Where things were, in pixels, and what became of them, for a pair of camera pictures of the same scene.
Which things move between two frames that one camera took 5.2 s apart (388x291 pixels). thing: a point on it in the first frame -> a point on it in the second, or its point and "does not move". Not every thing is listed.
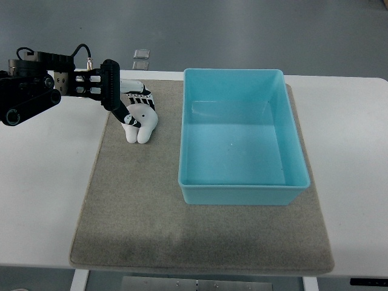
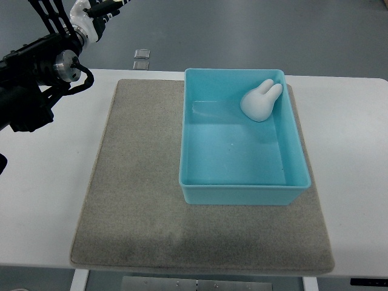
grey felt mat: (133, 215) does not move
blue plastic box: (239, 143) does not move
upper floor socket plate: (141, 53) does not move
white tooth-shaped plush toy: (147, 117) -> (257, 103)
